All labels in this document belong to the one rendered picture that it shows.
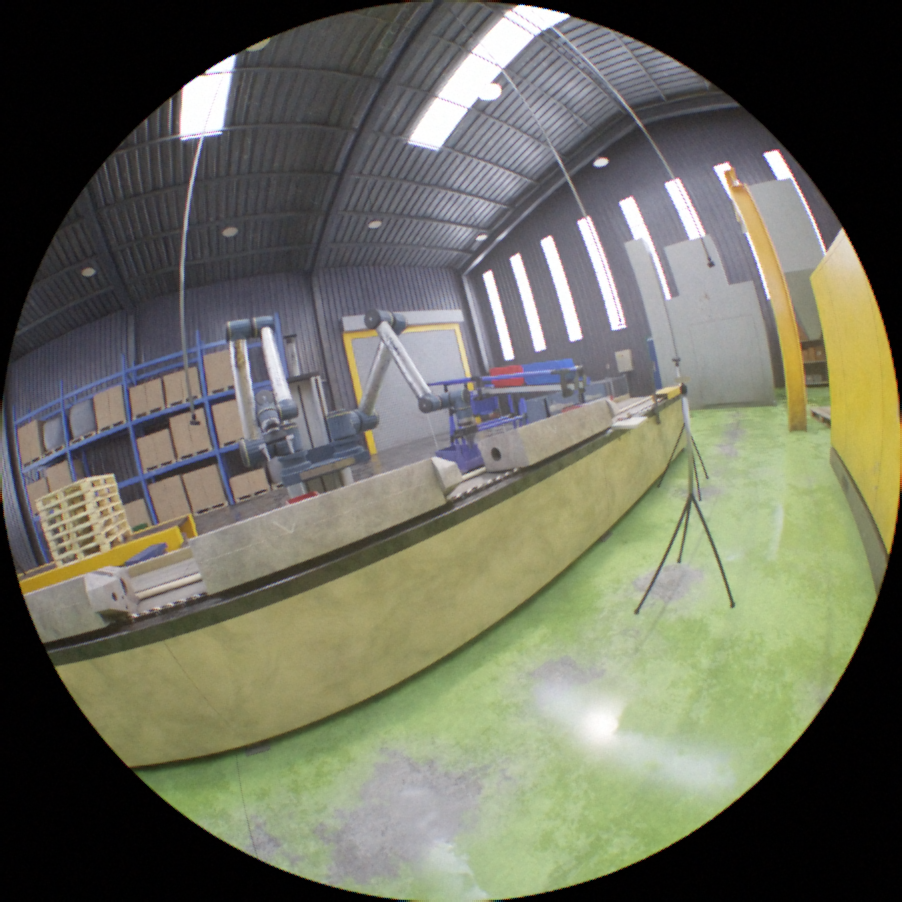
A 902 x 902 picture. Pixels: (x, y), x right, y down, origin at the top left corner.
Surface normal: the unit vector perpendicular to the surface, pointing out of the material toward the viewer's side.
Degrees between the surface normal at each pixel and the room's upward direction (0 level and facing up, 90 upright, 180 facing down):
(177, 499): 90
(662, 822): 0
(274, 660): 90
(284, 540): 80
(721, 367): 90
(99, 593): 71
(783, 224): 90
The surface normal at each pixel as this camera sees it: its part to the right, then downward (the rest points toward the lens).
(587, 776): -0.22, -0.96
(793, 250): -0.80, 0.27
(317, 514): 0.51, -0.16
